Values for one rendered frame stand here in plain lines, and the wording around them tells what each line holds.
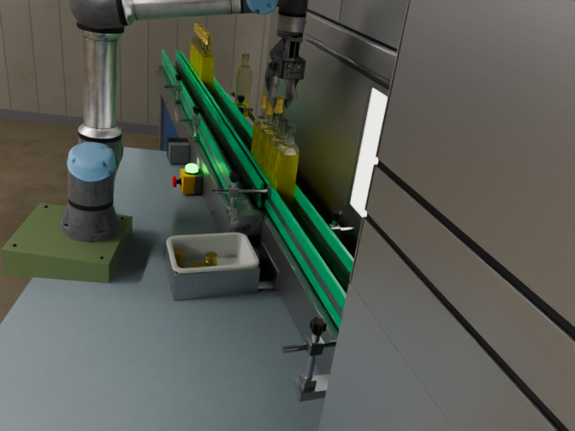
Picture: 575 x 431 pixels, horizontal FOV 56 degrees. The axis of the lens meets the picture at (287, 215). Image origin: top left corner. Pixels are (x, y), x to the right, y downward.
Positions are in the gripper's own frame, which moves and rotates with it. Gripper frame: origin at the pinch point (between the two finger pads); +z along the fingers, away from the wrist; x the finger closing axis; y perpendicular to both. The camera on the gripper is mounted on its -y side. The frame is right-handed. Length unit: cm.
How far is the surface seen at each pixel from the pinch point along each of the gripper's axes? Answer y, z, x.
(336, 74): 10.3, -11.1, 11.7
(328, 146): 12.3, 8.9, 11.6
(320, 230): 34.5, 23.2, 2.4
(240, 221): 14.2, 30.5, -13.0
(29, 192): -190, 117, -87
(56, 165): -233, 117, -73
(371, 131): 34.6, -3.7, 11.5
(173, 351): 51, 42, -37
